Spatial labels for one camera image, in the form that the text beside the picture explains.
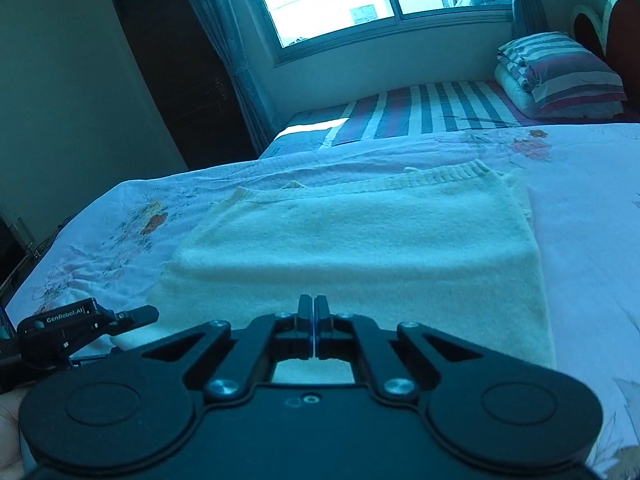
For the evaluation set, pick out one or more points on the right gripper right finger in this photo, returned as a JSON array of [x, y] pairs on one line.
[[358, 340]]

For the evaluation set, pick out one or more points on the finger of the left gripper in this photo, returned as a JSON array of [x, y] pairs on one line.
[[126, 321]]

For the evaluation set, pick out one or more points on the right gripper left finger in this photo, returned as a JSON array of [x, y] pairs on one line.
[[268, 340]]

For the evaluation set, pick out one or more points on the cream knit sweater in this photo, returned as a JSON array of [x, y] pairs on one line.
[[451, 247]]

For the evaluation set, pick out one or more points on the person's left hand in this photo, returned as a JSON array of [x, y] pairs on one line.
[[11, 463]]

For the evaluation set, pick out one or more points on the striped mattress sheet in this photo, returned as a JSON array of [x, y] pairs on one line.
[[412, 111]]

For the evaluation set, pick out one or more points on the floral white bed sheet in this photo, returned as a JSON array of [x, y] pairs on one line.
[[583, 183]]

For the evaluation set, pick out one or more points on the striped folded quilt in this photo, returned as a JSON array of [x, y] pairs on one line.
[[558, 72]]

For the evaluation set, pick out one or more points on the left blue curtain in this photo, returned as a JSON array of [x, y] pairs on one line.
[[218, 19]]

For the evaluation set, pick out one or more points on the white pillow under quilt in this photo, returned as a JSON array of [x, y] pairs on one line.
[[525, 103]]

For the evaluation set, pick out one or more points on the red scalloped headboard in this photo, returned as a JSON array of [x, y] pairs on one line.
[[614, 38]]

